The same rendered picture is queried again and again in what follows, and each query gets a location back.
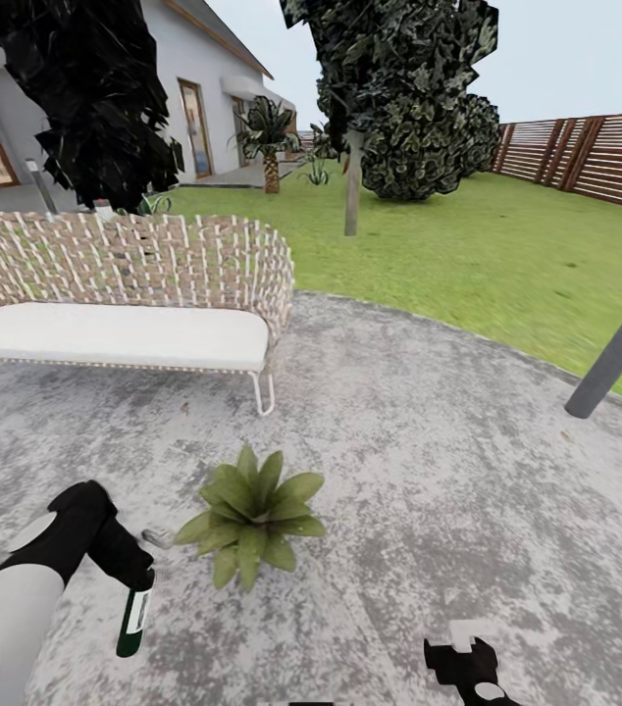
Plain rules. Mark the pot plant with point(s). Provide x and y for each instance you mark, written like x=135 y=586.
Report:
x=249 y=516

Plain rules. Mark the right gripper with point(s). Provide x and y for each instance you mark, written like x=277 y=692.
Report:
x=449 y=663

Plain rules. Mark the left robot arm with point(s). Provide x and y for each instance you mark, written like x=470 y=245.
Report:
x=81 y=520

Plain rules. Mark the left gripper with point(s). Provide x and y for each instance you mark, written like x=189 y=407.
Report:
x=125 y=561

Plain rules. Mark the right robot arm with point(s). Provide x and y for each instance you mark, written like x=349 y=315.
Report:
x=469 y=666

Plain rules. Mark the insectifuge atomizer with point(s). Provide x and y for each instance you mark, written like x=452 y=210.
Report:
x=134 y=618

